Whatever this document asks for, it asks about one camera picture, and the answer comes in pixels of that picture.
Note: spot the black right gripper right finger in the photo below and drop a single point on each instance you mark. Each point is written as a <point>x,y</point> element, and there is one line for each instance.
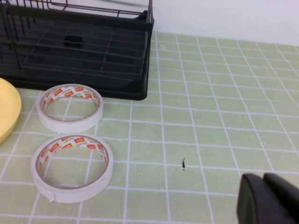
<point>287,193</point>

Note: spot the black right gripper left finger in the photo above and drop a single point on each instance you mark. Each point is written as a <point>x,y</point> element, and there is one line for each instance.
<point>252,203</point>

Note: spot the yellow round plate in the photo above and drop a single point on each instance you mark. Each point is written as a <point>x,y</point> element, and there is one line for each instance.
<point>8,109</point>

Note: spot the white double-sided tape roll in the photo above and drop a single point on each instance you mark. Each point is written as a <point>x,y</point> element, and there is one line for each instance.
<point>74,194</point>
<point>70,127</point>

